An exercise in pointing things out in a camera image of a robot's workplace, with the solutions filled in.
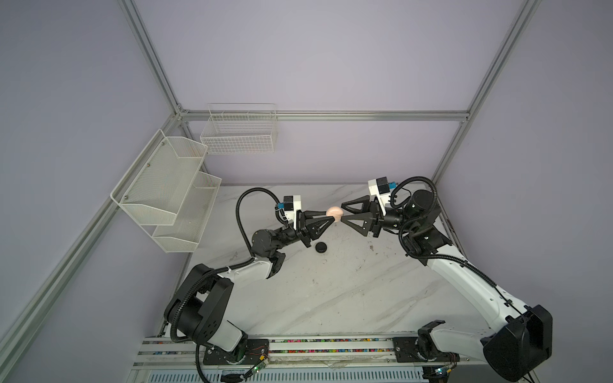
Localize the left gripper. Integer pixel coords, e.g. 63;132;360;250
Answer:
275;211;334;252

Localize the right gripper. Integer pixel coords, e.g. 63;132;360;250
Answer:
339;196;415;240

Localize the black earbud charging case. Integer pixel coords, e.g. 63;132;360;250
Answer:
315;242;327;254

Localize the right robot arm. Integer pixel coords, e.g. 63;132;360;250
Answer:
341;176;553;382

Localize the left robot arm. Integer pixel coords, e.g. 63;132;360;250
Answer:
164;187;337;363

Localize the lower white mesh shelf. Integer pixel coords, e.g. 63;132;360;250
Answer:
153;172;222;253

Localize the white mesh shelf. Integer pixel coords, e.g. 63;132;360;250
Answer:
110;130;207;226
153;172;222;253

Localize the upper white mesh shelf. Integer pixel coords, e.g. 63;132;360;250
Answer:
110;130;207;226

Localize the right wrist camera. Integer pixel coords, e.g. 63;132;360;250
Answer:
368;177;397;215

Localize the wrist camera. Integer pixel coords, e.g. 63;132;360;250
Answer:
276;195;302;228
368;177;397;215

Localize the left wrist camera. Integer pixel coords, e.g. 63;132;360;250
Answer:
276;195;302;228

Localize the white wire basket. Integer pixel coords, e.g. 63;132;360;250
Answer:
201;103;278;155

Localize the aluminium frame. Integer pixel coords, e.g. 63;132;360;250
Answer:
1;1;539;380

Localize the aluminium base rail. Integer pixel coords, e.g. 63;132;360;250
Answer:
127;333;501;382

